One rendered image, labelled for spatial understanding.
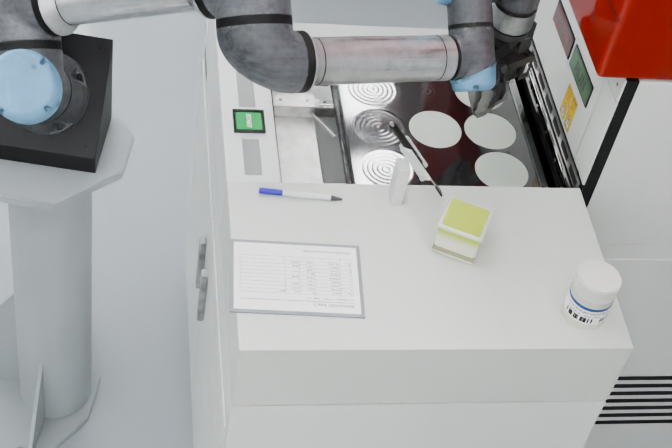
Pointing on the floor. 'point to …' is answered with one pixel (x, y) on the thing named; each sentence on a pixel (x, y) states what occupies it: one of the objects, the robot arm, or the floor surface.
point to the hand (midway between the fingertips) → (475, 112)
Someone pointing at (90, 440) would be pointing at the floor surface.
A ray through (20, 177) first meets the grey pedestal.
